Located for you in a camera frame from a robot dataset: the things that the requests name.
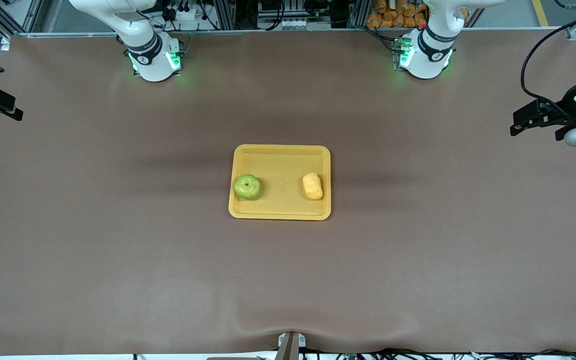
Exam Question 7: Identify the white power strip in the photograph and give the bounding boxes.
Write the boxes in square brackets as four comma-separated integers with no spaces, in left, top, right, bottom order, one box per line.
[174,5,200,22]

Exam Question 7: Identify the yellow bread roll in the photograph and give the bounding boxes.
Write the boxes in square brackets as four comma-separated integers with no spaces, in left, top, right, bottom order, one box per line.
[302,172,324,201]

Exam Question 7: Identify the orange items in bag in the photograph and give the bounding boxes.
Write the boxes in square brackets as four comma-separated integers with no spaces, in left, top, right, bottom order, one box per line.
[366,0,429,29]

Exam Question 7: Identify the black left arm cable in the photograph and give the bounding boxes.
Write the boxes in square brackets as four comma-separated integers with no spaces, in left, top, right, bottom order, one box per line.
[519,9,576,110]

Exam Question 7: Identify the green apple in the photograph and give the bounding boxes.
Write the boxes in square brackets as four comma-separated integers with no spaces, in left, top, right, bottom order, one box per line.
[233,173,262,202]

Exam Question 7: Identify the aluminium table edge rail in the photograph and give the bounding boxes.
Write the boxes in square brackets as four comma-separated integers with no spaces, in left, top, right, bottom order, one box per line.
[0,26,569,39]

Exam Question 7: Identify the brown table cover mat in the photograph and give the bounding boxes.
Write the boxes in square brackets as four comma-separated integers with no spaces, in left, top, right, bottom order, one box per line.
[0,27,576,357]

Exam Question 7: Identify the yellow plastic tray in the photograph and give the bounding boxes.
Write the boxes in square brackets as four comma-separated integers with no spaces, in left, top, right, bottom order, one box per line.
[228,144,332,221]

